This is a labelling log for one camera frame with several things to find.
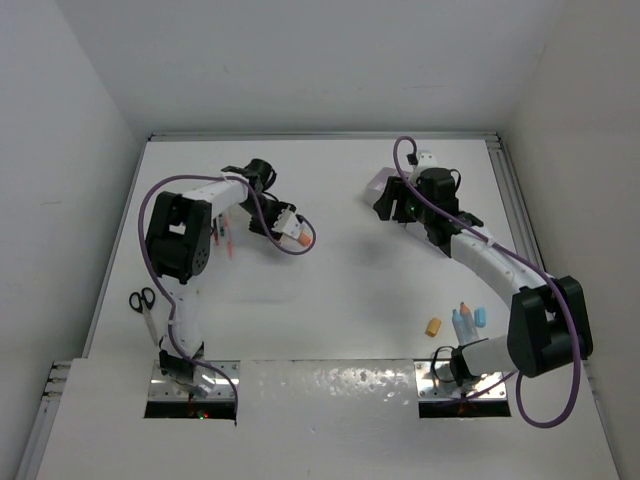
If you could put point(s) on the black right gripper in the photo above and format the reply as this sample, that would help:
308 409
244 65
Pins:
396 188

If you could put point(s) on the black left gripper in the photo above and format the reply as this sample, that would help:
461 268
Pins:
265 228

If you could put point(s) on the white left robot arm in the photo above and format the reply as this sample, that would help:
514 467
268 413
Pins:
176 232

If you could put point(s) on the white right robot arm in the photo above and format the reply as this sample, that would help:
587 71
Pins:
548 320

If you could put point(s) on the pink pen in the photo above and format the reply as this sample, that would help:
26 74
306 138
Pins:
229 239

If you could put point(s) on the orange marker cap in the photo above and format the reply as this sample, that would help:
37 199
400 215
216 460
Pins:
304 239

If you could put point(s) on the white purple desk organizer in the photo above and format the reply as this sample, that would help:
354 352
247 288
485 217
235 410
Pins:
400 204

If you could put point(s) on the light blue marker cap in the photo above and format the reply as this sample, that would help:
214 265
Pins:
480 317

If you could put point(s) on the yellow marker cap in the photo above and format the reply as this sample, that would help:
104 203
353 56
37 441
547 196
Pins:
433 327

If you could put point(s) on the blue highlighter pen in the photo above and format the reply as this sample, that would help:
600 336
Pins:
460 328

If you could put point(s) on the orange highlighter pen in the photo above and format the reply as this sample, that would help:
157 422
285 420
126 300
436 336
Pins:
469 322

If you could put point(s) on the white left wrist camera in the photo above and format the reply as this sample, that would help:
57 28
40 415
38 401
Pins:
288 225

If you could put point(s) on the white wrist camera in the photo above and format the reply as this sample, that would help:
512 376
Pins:
288 225
424 160

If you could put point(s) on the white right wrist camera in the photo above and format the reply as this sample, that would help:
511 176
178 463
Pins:
424 160

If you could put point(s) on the black handled scissors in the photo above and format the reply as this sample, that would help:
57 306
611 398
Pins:
142 302

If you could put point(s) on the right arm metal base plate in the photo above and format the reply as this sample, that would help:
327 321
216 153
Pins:
434 383

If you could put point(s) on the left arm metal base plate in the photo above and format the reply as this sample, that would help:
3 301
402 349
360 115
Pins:
205 385

